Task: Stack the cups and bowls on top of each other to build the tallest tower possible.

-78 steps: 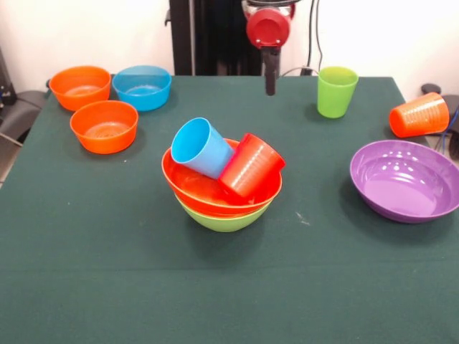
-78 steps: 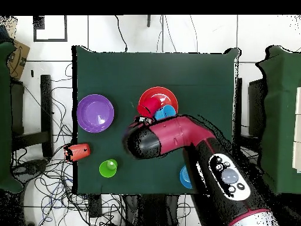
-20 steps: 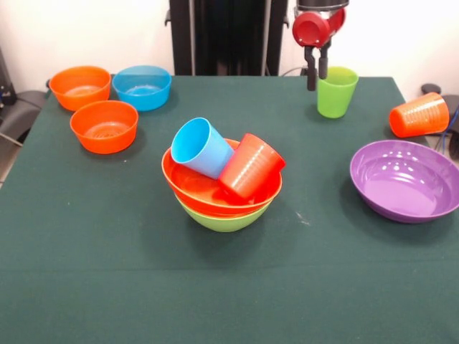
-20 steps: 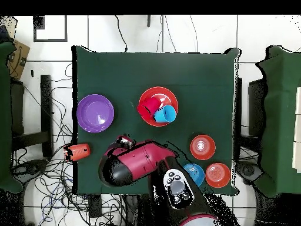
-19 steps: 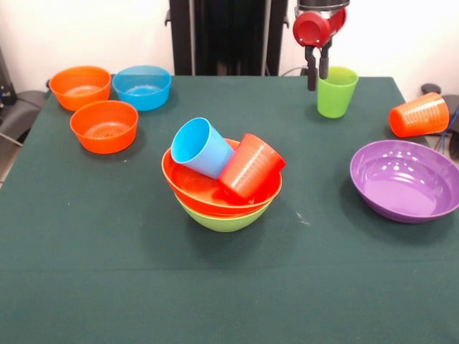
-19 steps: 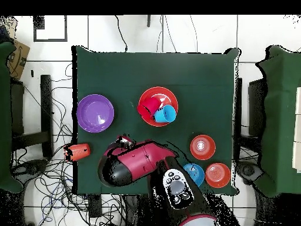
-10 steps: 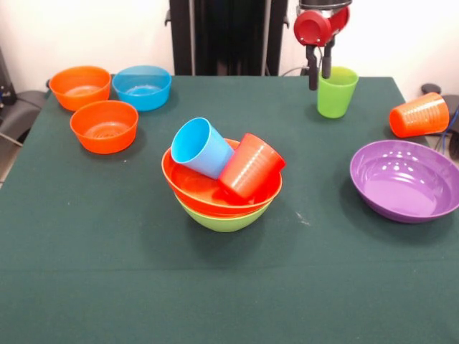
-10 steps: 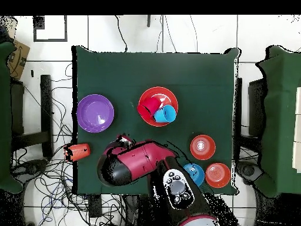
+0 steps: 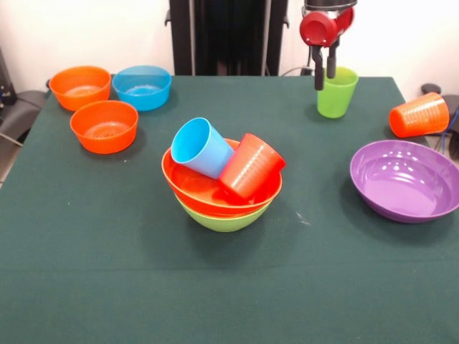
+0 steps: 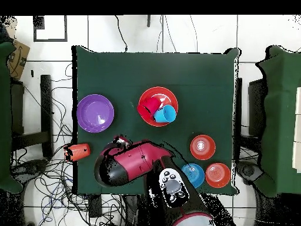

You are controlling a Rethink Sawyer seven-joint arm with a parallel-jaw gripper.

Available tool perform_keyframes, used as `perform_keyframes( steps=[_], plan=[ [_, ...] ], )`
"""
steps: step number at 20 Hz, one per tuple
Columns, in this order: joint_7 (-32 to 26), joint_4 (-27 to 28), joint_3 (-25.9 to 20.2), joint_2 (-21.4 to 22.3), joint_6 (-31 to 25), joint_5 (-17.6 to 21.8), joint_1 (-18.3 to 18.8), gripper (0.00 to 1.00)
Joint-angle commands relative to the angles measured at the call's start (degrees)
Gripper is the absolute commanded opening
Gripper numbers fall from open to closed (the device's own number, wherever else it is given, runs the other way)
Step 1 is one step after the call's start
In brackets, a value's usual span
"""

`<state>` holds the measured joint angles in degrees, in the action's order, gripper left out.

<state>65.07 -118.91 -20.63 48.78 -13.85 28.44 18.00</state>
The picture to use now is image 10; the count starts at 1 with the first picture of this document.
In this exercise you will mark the red cup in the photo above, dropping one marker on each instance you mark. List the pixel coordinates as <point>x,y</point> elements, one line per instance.
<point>148,107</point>

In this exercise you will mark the blue cup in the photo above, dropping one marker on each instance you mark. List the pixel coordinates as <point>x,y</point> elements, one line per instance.
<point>164,114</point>

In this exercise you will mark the wide orange bowl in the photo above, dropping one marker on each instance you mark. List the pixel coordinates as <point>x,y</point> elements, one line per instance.
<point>164,94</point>

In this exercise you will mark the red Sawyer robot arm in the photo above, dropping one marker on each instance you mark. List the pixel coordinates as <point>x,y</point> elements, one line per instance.
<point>134,160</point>

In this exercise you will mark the purple bowl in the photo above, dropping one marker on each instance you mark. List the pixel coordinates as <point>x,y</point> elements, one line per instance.
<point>94,113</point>

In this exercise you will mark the orange cup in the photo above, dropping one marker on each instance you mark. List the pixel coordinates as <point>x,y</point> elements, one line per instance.
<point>78,151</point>

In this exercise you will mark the dark green tablecloth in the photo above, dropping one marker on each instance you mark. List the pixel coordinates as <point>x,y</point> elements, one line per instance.
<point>117,70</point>

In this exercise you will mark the black power strip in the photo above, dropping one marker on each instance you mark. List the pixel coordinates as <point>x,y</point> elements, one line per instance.
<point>95,207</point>

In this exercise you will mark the small orange bowl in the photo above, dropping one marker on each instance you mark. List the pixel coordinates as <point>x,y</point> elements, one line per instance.
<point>202,147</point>
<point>217,175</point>

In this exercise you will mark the blue bowl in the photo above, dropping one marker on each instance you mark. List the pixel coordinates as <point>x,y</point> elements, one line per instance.
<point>196,175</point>

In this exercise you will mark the black caster base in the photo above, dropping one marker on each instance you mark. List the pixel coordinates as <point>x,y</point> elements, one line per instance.
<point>33,167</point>

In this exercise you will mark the green cloth side table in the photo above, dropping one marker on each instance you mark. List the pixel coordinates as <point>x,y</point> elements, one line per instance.
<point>4,117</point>
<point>279,117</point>

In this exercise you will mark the cardboard box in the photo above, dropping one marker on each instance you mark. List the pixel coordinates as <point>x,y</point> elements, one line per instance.
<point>18,61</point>

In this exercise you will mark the grey chair base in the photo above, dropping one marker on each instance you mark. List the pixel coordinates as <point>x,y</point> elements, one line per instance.
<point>249,170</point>

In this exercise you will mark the black chair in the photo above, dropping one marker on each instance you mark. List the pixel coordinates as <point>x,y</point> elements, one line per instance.
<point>256,106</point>

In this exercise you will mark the white boxes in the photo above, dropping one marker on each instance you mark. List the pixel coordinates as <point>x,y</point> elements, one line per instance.
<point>298,127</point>

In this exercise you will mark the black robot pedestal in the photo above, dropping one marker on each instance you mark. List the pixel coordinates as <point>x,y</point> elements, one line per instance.
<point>134,211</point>

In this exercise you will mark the black metal leg frame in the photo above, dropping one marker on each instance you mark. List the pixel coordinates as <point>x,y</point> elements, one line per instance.
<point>46,106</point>

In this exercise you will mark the black square floor frame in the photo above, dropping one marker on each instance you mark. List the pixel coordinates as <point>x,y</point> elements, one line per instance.
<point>50,40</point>

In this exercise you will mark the black post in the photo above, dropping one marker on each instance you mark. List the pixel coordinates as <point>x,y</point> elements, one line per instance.
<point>148,21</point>

